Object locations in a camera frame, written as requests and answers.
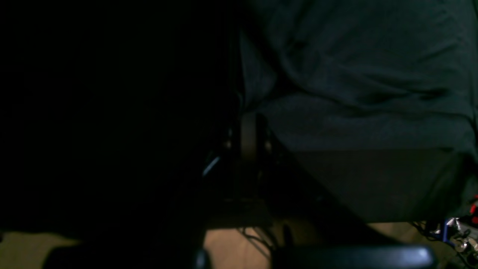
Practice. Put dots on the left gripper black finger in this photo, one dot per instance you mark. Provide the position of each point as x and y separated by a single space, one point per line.
248 137

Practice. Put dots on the dark grey T-shirt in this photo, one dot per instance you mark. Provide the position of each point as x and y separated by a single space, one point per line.
363 74

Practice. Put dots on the black table cloth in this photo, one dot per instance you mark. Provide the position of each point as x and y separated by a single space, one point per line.
103 102

